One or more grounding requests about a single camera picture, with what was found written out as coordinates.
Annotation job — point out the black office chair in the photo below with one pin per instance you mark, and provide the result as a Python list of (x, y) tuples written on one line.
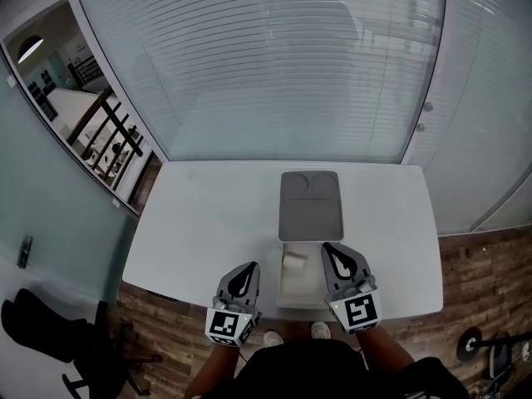
[(50, 335)]

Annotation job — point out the person's left forearm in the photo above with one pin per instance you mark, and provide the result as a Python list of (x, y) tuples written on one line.
[(212, 372)]

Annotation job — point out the frosted glass door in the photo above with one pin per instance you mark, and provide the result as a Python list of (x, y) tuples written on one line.
[(50, 189)]

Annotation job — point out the black floor stand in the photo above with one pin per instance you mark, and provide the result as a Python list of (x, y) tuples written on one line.
[(469, 344)]

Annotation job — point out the round pendant lamp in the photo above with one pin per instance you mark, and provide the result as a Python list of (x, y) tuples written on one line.
[(30, 49)]

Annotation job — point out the small white item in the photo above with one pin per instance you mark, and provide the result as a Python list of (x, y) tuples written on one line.
[(294, 261)]

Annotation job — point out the black desk control panel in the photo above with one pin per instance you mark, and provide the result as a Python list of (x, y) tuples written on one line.
[(162, 296)]

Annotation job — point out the person's left white shoe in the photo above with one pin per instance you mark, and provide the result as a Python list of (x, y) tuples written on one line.
[(273, 338)]

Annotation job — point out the person's right white shoe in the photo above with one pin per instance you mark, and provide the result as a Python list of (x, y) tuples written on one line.
[(320, 330)]

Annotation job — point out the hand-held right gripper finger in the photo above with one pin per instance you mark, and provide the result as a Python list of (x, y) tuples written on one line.
[(362, 266), (328, 279)]

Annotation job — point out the silver round door knob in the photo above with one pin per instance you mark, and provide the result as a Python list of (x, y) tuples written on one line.
[(420, 127), (428, 106)]

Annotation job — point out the black stair railing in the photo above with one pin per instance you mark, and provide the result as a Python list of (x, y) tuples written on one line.
[(108, 135)]

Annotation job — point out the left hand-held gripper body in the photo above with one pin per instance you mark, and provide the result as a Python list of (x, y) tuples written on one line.
[(226, 324)]

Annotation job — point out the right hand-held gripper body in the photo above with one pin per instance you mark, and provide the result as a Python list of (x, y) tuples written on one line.
[(359, 310)]

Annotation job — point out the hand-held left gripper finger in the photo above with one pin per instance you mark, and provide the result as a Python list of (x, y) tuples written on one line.
[(254, 291), (226, 283)]

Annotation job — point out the person's white shoe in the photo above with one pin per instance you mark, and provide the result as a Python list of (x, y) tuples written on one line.
[(273, 338), (320, 330)]

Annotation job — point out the person's black clothing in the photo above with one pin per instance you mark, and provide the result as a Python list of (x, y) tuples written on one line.
[(332, 376)]

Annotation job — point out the grey lidded white box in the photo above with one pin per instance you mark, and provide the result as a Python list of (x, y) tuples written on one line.
[(309, 210)]

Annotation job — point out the person's right forearm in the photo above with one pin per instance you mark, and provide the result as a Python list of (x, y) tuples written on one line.
[(384, 349)]

